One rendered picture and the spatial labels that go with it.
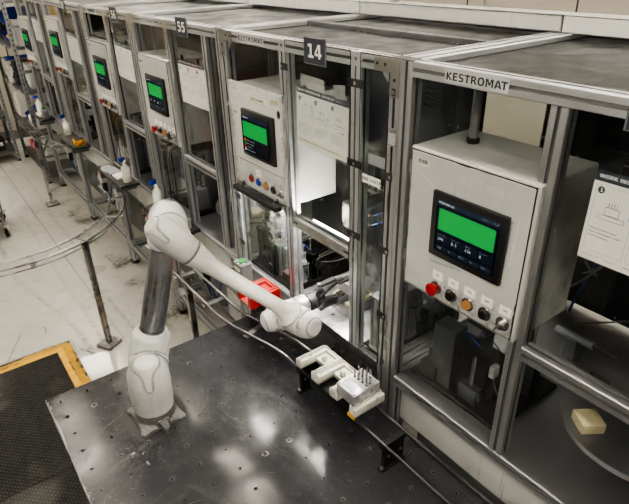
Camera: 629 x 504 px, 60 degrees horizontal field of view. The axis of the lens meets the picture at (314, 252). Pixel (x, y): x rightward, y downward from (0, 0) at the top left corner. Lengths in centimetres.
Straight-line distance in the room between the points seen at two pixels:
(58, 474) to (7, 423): 56
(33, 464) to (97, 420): 97
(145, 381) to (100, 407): 36
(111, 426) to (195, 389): 36
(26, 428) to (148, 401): 145
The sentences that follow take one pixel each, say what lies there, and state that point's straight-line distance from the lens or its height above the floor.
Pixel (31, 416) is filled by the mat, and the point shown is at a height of 1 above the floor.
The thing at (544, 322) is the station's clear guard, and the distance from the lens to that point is 156.
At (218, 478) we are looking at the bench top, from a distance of 210.
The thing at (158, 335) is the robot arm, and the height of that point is 95.
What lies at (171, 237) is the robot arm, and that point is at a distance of 192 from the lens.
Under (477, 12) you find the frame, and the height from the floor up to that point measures 208.
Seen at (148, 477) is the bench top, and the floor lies 68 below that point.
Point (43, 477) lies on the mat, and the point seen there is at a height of 1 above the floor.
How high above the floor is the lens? 229
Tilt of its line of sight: 28 degrees down
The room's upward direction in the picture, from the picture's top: 1 degrees counter-clockwise
